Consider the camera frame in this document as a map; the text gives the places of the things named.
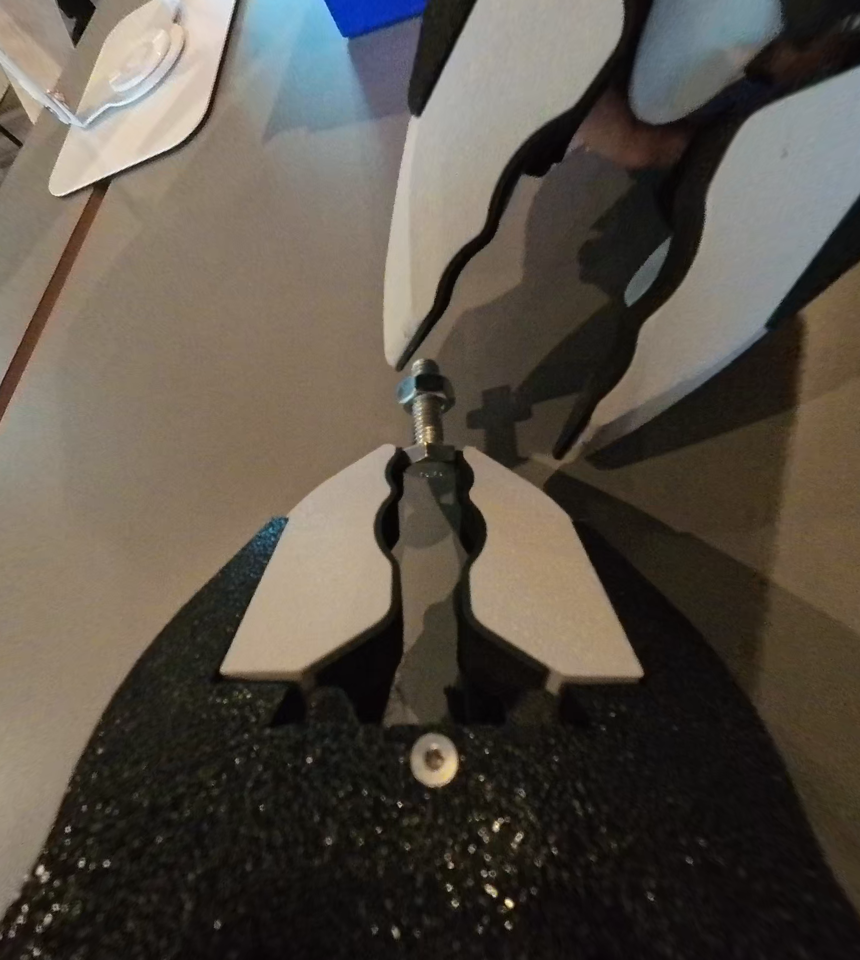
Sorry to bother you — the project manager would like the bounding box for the blue plastic bin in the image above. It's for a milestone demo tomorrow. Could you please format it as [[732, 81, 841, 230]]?
[[325, 0, 431, 42]]

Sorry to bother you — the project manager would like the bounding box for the steel hex nut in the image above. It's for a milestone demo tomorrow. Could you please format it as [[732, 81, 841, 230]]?
[[395, 372, 455, 411]]

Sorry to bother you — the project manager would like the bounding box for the steel hex bolt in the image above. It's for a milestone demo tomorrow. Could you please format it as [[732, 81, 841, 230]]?
[[397, 358, 462, 485]]

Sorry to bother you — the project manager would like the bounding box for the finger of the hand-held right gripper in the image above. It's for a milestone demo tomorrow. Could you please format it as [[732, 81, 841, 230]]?
[[383, 0, 648, 371], [553, 63, 860, 461]]

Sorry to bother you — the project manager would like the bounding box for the white base clear stand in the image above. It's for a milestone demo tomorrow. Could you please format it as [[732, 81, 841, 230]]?
[[0, 0, 239, 198]]

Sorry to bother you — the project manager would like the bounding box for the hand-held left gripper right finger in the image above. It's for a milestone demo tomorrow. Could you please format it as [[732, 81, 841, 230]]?
[[460, 446, 646, 695]]

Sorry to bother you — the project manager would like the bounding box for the person's right hand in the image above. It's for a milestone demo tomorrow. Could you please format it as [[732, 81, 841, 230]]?
[[583, 101, 701, 170]]

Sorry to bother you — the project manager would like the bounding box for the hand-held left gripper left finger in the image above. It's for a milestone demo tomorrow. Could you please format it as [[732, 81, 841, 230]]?
[[220, 442, 402, 686]]

